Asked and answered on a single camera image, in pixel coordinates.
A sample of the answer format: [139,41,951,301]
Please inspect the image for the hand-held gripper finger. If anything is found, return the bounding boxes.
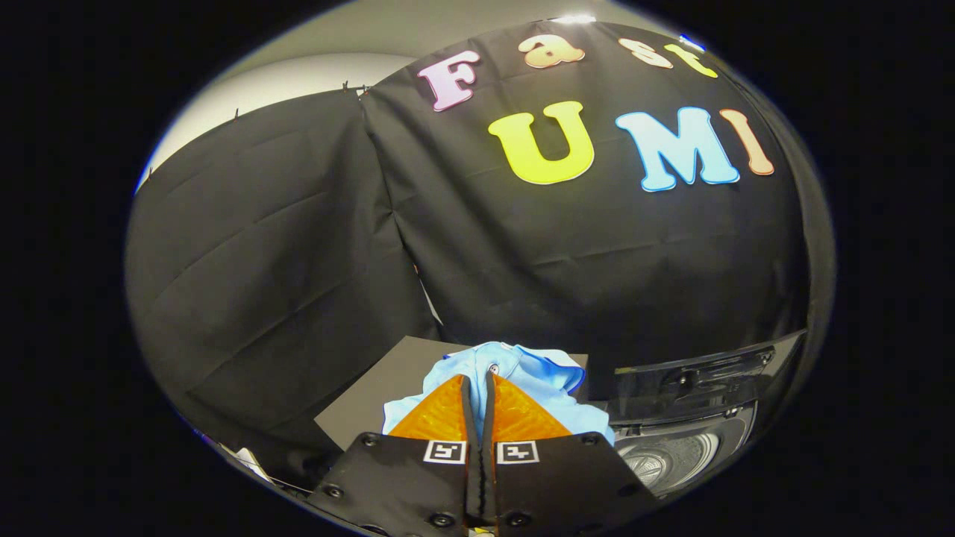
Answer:
[482,371,661,535]
[307,373,483,534]

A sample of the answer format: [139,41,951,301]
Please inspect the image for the light blue polo shirt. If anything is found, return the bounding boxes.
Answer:
[382,342,616,447]

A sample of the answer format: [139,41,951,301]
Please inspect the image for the dark washing machine lid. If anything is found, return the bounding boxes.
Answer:
[608,330,808,426]

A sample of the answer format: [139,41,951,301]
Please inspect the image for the dark grey cabinet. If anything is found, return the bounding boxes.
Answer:
[313,336,590,452]

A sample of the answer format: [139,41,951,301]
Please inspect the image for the black backdrop cloth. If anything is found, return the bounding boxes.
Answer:
[125,19,836,478]

